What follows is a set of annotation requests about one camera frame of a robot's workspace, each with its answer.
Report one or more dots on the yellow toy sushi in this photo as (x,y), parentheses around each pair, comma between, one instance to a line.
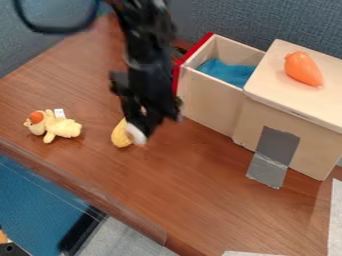
(119,136)

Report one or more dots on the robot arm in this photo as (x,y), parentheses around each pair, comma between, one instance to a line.
(144,30)

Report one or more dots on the grey tape strip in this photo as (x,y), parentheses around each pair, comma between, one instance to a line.
(274,156)

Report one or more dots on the blue cloth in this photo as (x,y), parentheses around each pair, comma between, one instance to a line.
(229,72)

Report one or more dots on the drawer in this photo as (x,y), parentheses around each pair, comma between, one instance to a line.
(209,96)

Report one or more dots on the cabinet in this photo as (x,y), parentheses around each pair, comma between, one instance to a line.
(289,133)

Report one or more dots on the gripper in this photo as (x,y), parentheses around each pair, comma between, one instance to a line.
(149,90)

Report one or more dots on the yellow plush animal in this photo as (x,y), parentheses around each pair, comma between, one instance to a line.
(60,127)

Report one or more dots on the white paper sheet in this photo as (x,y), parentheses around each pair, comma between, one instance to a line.
(335,216)

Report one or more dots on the orange toy carrot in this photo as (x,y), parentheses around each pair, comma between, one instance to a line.
(303,69)

